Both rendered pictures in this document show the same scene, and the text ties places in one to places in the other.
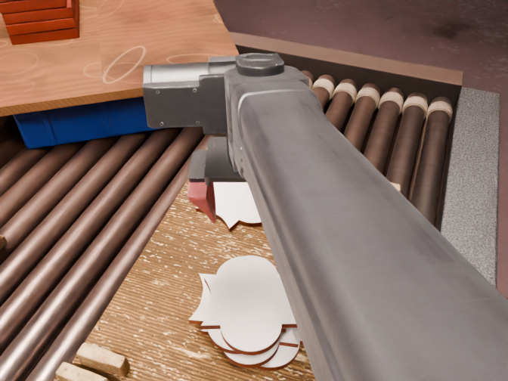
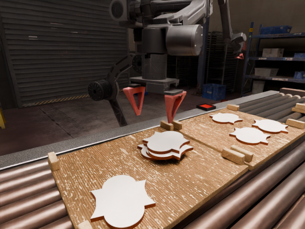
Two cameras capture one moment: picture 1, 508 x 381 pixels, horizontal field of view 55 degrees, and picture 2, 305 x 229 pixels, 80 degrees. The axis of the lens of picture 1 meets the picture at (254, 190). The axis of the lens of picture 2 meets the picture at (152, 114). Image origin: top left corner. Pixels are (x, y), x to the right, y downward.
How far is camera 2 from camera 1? 83 cm
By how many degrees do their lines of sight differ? 110
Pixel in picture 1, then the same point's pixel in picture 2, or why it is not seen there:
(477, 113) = not seen: outside the picture
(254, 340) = (173, 132)
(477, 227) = (45, 148)
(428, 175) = (9, 170)
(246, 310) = (170, 138)
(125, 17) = not seen: outside the picture
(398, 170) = (12, 180)
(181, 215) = (167, 209)
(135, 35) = not seen: outside the picture
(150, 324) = (209, 164)
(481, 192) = (13, 156)
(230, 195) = (125, 199)
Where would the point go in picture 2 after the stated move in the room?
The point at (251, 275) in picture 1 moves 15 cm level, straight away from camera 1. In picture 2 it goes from (159, 144) to (121, 173)
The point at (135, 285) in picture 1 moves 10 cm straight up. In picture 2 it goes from (213, 181) to (218, 141)
